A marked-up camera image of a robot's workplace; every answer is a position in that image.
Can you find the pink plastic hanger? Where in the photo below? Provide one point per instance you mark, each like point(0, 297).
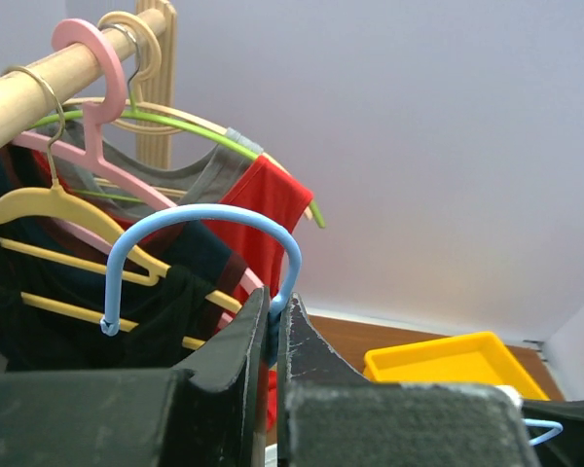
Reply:
point(96, 115)

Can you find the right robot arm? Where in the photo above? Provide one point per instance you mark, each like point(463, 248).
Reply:
point(567, 448)

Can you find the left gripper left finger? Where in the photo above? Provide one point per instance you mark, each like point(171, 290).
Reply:
point(208, 410)

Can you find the yellow plastic bin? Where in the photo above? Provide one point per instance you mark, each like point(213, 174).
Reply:
point(472, 358)

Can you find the wooden clothes rack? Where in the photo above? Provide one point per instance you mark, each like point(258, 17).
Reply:
point(28, 95)

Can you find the dark navy maroon garment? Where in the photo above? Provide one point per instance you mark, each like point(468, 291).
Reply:
point(11, 302)

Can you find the black tank top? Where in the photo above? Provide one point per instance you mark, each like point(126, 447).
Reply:
point(165, 313)

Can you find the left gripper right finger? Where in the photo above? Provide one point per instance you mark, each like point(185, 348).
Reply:
point(329, 414)

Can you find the yellow plastic hanger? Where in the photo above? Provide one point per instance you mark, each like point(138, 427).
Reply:
point(78, 228)

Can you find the green hanger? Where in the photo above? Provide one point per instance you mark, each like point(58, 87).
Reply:
point(185, 131)

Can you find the red tank top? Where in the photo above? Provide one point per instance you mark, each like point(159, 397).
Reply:
point(236, 258)

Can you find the beige wooden hanger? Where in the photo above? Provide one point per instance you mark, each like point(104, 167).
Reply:
point(148, 54)

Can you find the grey tank top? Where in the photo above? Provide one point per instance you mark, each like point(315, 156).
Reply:
point(206, 180)

